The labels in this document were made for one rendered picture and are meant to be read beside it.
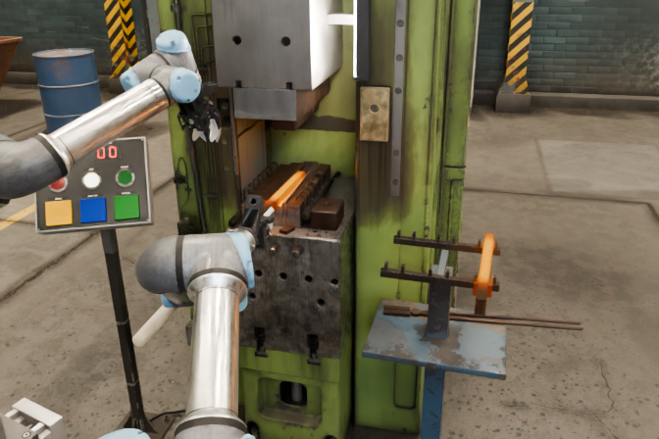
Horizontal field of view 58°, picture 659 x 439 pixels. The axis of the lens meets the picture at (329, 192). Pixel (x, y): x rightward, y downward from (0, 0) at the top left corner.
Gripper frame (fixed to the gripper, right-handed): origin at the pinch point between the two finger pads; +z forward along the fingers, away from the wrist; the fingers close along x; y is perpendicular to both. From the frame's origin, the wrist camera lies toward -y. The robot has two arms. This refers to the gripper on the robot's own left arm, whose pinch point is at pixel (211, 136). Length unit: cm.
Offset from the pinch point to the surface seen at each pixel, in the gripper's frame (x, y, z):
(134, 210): -27.1, 13.5, 20.9
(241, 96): 4.7, -16.0, -1.9
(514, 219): 108, -162, 224
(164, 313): -21, 31, 53
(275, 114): 15.1, -13.7, 2.5
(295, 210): 20.5, 0.6, 30.3
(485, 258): 80, 15, 26
